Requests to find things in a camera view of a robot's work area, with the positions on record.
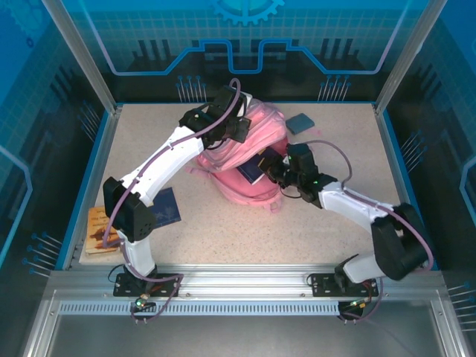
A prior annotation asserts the orange brown paperback book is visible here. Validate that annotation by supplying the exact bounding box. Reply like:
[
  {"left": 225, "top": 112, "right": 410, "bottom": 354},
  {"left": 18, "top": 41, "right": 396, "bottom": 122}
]
[{"left": 84, "top": 205, "right": 123, "bottom": 257}]

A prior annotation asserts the grey blue pouch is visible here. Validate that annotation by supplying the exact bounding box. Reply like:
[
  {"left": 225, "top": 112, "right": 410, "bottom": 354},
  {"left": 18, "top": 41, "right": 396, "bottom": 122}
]
[{"left": 285, "top": 113, "right": 315, "bottom": 135}]

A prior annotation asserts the slotted grey cable duct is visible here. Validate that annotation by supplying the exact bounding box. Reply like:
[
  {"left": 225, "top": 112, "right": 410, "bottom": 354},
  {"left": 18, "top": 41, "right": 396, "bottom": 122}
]
[{"left": 58, "top": 300, "right": 341, "bottom": 317}]

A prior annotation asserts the aluminium mounting rail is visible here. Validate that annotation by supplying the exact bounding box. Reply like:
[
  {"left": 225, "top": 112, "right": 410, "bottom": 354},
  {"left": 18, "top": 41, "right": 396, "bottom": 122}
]
[{"left": 48, "top": 263, "right": 447, "bottom": 299}]

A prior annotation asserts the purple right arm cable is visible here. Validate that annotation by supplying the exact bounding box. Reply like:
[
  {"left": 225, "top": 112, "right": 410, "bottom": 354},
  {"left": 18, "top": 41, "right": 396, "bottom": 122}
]
[{"left": 304, "top": 139, "right": 435, "bottom": 325}]

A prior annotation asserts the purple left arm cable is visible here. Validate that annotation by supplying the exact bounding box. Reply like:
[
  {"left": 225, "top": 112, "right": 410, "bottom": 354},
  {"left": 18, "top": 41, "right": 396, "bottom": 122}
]
[{"left": 102, "top": 77, "right": 242, "bottom": 325}]

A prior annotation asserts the aluminium frame post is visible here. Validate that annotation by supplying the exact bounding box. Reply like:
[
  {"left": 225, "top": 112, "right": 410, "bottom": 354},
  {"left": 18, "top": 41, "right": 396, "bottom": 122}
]
[
  {"left": 39, "top": 0, "right": 123, "bottom": 115},
  {"left": 373, "top": 0, "right": 449, "bottom": 115}
]

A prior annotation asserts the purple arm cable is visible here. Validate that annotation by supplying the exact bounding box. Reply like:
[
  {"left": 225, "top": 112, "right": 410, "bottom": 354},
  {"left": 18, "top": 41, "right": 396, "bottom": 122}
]
[
  {"left": 102, "top": 77, "right": 242, "bottom": 325},
  {"left": 304, "top": 139, "right": 435, "bottom": 325}
]

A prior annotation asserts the thin black right gripper wire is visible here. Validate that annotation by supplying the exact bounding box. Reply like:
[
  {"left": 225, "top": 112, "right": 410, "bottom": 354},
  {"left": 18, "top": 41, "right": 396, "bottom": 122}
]
[{"left": 279, "top": 185, "right": 310, "bottom": 200}]

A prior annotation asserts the pink student backpack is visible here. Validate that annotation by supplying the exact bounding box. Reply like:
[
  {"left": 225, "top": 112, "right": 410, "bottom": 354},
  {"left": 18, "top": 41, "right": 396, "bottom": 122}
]
[{"left": 185, "top": 98, "right": 321, "bottom": 213}]

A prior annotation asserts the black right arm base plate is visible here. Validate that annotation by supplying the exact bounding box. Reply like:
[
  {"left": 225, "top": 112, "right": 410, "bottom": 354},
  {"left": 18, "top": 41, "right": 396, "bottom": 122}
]
[{"left": 311, "top": 273, "right": 381, "bottom": 298}]

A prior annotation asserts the metal tray shelf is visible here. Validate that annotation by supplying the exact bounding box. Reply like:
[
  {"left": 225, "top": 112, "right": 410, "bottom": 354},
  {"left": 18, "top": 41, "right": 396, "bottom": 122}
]
[{"left": 22, "top": 289, "right": 472, "bottom": 357}]

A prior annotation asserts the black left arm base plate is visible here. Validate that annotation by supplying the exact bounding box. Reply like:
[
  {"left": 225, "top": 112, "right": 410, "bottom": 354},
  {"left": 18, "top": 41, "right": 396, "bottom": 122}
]
[{"left": 113, "top": 272, "right": 180, "bottom": 298}]

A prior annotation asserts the small LED connector board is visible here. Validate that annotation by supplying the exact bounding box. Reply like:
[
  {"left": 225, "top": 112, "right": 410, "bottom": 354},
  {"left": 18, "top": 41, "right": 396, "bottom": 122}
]
[
  {"left": 129, "top": 295, "right": 157, "bottom": 312},
  {"left": 338, "top": 297, "right": 373, "bottom": 312}
]

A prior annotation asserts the dark blue book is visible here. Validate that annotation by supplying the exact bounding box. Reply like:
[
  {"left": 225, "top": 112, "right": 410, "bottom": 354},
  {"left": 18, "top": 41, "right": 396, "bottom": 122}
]
[
  {"left": 237, "top": 148, "right": 278, "bottom": 186},
  {"left": 150, "top": 187, "right": 182, "bottom": 228}
]

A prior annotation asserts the aluminium table side rail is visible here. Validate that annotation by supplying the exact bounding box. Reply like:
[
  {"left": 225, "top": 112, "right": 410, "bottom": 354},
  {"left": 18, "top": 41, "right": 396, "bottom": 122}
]
[
  {"left": 373, "top": 103, "right": 425, "bottom": 267},
  {"left": 61, "top": 105, "right": 123, "bottom": 271}
]

